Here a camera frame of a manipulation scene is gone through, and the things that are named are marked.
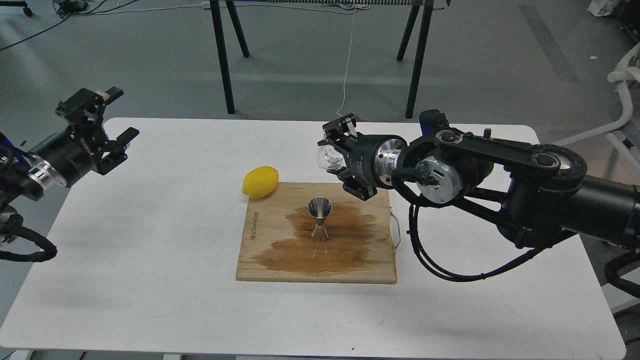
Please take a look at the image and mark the wooden cutting board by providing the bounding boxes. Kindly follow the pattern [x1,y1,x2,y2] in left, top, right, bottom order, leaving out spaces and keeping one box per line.
[236,182,402,285]

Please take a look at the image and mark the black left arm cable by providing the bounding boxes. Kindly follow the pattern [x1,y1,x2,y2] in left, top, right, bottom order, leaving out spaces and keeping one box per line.
[0,215,59,264]

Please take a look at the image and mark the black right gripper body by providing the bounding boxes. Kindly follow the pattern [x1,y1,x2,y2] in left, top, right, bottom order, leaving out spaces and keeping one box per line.
[349,134,409,190]

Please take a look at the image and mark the steel jigger measuring cup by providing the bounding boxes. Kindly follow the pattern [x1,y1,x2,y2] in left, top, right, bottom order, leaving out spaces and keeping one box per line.
[307,196,333,242]

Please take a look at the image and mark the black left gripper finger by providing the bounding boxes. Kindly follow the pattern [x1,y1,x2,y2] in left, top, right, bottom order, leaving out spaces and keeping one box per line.
[93,127,140,175]
[55,87,124,146]

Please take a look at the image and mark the yellow lemon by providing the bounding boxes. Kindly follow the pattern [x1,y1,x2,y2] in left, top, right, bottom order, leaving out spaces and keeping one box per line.
[241,166,279,199]

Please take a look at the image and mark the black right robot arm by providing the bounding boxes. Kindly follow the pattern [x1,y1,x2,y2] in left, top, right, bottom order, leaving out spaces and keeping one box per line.
[318,109,639,249]

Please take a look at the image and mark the white chair frame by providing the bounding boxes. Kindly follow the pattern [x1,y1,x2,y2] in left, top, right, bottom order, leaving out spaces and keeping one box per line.
[554,43,640,173]

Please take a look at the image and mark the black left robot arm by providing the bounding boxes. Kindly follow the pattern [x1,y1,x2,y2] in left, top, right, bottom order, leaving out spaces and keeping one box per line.
[1,87,140,242]

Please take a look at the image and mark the white hanging cable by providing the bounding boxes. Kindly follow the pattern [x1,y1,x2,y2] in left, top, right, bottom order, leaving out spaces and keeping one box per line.
[336,9,358,118]

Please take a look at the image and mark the clear glass cup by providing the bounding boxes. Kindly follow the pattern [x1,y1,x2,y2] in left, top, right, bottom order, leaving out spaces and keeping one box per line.
[317,145,345,172]

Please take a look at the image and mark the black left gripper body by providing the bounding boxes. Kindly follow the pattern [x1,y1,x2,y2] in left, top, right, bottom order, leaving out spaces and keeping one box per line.
[28,127,109,189]

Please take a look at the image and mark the black trestle table legs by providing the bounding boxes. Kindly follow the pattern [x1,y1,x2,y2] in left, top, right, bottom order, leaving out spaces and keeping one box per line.
[209,0,446,120]

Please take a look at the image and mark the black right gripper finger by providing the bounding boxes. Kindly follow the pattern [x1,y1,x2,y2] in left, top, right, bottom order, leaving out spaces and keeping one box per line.
[326,168,378,202]
[322,112,362,156]

